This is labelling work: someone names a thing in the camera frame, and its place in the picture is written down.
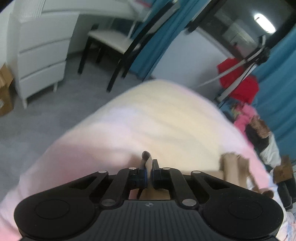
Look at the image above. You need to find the dark window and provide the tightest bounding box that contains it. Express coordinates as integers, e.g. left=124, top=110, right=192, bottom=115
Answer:
left=186, top=1, right=295, bottom=59

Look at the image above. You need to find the pile of clothes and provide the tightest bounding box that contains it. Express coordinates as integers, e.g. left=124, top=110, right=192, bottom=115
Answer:
left=231, top=102, right=281, bottom=168

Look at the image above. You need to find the right blue curtain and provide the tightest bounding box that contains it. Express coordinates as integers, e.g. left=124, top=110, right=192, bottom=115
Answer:
left=217, top=29, right=296, bottom=158

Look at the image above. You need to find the left blue curtain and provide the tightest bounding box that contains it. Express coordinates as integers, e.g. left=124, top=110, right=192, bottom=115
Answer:
left=130, top=0, right=208, bottom=80

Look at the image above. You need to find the cardboard box on floor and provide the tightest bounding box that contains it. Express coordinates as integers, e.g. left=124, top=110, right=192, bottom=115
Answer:
left=0, top=63, right=14, bottom=116

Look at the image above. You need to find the white dressing table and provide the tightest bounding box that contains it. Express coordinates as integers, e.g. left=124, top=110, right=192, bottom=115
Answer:
left=6, top=1, right=151, bottom=108

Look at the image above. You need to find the dark green armchair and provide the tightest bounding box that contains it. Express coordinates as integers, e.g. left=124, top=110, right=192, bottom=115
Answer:
left=277, top=182, right=293, bottom=210

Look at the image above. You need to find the brown paper bag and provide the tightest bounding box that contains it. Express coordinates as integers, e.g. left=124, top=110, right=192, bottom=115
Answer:
left=273, top=155, right=293, bottom=184

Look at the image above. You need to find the tan t-shirt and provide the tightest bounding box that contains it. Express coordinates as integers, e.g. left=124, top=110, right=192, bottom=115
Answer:
left=153, top=152, right=278, bottom=199

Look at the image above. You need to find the red garment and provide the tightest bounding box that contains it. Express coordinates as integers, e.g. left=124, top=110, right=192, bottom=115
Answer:
left=215, top=66, right=259, bottom=104

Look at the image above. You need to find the blue curtain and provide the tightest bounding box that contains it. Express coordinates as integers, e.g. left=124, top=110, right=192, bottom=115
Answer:
left=217, top=29, right=296, bottom=158
left=130, top=0, right=208, bottom=80

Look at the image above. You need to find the pastel tie-dye bed duvet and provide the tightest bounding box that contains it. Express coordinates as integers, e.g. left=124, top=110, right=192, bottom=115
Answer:
left=0, top=79, right=296, bottom=241

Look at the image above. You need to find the black white chair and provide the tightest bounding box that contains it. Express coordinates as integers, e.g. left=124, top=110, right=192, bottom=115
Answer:
left=77, top=1, right=180, bottom=92

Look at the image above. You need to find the white camera tripod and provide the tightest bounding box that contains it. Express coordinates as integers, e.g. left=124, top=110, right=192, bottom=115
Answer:
left=198, top=35, right=270, bottom=104

